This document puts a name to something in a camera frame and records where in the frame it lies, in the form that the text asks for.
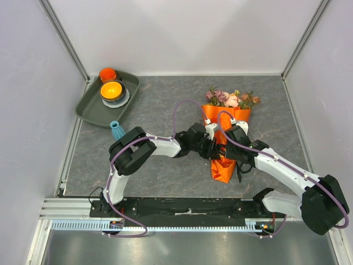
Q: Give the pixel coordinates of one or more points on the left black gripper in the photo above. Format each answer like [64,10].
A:
[212,153]

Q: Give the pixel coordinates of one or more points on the dark grey bowl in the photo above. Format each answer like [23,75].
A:
[119,99]

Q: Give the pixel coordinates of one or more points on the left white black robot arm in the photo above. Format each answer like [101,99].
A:
[128,154]

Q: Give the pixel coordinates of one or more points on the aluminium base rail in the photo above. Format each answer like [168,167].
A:
[65,208]

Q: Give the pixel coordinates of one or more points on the aluminium frame post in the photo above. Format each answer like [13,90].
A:
[315,19]
[57,25]

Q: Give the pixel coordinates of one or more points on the orange bowl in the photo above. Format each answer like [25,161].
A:
[111,90]

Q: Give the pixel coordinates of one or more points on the orange plastic cup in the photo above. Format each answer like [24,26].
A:
[107,74]

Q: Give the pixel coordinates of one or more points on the grey green plastic tray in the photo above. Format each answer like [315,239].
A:
[91,108]

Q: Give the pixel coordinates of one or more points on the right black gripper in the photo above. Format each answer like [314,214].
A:
[229,153]

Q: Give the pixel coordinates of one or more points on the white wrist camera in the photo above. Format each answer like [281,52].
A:
[211,129]
[242,124]

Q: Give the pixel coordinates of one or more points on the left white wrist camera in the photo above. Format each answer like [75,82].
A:
[211,129]

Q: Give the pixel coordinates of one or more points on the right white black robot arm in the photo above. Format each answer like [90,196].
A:
[318,201]

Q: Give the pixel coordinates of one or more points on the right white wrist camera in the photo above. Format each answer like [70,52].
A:
[242,124]

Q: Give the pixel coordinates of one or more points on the white plate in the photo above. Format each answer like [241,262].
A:
[121,103]

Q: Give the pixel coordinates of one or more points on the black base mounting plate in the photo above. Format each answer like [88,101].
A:
[137,207]

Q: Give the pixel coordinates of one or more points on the black ribbon with gold text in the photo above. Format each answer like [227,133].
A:
[226,167]

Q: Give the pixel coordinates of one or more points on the left aluminium frame post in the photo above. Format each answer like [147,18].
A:
[57,25]

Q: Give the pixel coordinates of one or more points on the grey slotted cable duct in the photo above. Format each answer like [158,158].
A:
[109,226]

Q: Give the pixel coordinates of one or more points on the right aluminium frame post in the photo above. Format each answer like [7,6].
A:
[315,19]

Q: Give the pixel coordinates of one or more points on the blue ribbed vase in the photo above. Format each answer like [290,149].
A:
[117,130]

